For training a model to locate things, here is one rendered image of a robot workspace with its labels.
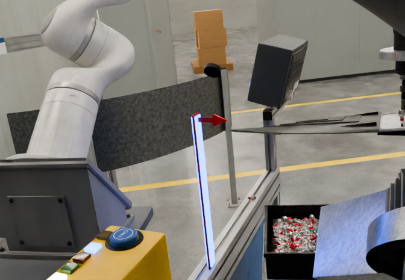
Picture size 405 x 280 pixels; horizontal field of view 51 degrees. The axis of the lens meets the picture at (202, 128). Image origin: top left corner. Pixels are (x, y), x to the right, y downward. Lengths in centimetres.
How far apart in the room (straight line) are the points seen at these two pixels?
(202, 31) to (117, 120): 645
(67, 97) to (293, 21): 602
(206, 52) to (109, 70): 772
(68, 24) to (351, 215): 72
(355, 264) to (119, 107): 180
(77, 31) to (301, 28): 596
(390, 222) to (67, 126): 63
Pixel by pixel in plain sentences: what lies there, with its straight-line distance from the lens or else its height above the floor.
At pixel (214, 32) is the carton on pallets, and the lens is 867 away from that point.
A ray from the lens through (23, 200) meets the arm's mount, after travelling 89.
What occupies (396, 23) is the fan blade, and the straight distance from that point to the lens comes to 59.
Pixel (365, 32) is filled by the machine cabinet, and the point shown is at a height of 70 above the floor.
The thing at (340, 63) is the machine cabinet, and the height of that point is 25.
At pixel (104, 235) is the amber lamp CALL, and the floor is 108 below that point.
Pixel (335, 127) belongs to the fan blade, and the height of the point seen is 119.
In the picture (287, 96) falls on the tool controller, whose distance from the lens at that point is 136.
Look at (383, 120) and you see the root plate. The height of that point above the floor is 118.
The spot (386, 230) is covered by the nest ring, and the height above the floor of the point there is 111.
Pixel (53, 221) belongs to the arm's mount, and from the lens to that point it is 88.
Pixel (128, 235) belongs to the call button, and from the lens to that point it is 63.
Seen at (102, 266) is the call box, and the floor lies 107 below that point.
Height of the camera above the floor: 139
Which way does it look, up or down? 17 degrees down
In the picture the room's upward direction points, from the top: 6 degrees counter-clockwise
